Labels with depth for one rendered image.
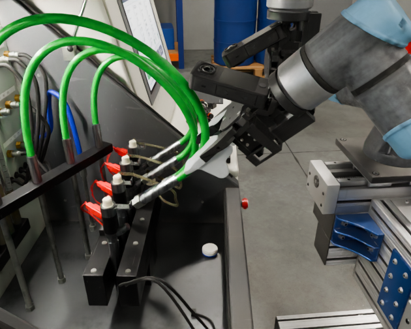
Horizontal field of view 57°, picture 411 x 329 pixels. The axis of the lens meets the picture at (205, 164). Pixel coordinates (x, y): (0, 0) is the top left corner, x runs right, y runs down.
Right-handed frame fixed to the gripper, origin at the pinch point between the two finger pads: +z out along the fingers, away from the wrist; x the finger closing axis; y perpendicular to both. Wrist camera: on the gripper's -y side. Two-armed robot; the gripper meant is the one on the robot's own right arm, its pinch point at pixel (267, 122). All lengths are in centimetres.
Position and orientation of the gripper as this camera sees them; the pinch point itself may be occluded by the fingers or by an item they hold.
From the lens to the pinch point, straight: 74.4
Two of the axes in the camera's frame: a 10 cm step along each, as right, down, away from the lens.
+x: 0.2, -4.8, 8.8
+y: 10.0, 0.1, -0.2
